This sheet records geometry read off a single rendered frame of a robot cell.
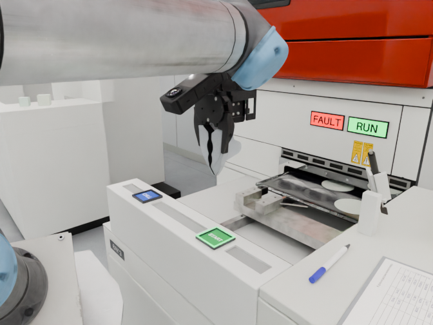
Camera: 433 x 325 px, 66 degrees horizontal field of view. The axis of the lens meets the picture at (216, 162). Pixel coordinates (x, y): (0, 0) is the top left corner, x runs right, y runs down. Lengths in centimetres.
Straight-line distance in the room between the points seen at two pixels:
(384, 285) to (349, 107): 61
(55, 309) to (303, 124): 88
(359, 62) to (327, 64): 10
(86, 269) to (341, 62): 85
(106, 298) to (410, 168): 82
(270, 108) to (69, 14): 107
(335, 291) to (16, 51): 50
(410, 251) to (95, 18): 63
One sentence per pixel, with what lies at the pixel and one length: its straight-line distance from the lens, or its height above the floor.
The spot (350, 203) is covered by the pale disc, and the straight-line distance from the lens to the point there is 102.
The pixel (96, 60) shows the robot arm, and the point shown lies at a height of 130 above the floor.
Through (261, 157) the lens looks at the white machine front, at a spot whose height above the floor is 92.
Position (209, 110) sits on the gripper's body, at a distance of 56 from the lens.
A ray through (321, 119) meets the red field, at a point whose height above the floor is 110.
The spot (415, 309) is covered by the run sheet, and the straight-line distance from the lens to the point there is 57.
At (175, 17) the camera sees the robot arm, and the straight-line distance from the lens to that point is 28.
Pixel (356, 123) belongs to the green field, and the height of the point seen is 111.
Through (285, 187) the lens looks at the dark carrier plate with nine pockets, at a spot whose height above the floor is 90.
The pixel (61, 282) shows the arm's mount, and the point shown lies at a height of 90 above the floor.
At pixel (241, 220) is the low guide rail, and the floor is 84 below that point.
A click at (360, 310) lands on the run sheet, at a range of 54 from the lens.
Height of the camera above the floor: 130
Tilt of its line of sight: 18 degrees down
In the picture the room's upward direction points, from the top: straight up
